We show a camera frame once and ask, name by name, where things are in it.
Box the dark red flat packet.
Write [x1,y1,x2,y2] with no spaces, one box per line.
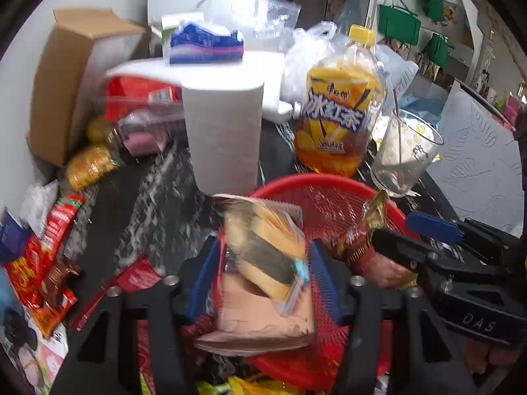
[67,254,166,330]

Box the paper towel roll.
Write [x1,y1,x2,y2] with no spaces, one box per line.
[181,80,265,197]

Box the clear zip bag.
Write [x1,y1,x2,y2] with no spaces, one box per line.
[230,0,302,42]

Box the yellow snack packet bundle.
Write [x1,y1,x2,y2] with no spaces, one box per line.
[197,372,335,395]

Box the pink white packet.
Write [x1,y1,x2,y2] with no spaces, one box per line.
[24,324,69,384]

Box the person's right hand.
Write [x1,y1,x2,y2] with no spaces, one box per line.
[465,335,527,376]

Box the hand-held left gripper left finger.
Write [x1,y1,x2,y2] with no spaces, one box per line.
[51,234,223,395]

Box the white crinkled packet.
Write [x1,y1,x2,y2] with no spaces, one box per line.
[17,180,61,236]

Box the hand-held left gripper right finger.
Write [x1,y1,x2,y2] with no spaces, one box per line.
[309,239,484,395]

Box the white embossed cushion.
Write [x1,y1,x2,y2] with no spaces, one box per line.
[425,90,526,236]

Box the yellow corn snack packet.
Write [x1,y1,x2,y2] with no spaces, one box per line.
[65,144,125,193]

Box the yellow round fruit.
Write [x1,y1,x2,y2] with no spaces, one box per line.
[86,116,115,145]

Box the clear plastic container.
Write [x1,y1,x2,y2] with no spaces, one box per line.
[94,94,187,156]

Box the cardboard box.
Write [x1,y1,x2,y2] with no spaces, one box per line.
[26,7,150,168]

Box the metal spoon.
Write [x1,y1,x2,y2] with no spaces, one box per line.
[390,88,407,187]

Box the red orange snack packet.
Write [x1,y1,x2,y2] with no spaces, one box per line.
[3,250,47,310]

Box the tan snack packet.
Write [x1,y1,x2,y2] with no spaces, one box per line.
[193,274,317,357]

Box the clear cake snack packet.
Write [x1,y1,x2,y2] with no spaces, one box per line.
[218,195,312,318]

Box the red plastic basket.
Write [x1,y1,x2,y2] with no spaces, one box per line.
[136,173,417,392]

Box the pale blue embossed cushion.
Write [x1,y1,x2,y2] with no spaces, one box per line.
[376,44,420,100]

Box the red striped snack packet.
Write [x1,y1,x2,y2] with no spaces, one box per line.
[38,195,86,258]

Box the iced tea bottle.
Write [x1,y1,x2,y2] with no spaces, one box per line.
[293,25,388,178]

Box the white plastic bag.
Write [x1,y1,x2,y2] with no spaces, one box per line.
[283,20,351,105]

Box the brown gold snack packet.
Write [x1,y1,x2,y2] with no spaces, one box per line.
[333,190,420,289]

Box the glass cup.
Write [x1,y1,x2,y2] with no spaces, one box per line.
[370,108,445,198]

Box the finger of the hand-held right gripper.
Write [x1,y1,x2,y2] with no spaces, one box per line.
[405,212,523,265]
[371,229,443,274]

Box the blue tissue pack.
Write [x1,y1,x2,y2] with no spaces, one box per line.
[169,22,245,65]

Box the brown small snack packet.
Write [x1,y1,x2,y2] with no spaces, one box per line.
[40,255,83,299]

